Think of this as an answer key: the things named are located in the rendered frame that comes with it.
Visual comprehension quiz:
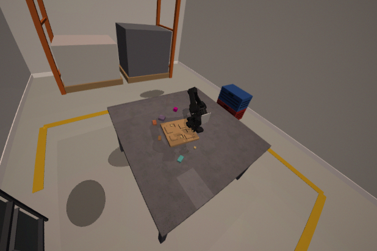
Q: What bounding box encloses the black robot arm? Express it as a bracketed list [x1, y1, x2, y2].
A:
[186, 87, 207, 128]

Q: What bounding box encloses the teal rectangular block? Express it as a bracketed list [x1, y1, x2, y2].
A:
[177, 155, 184, 163]

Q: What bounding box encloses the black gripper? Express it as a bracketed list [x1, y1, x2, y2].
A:
[187, 117, 204, 133]

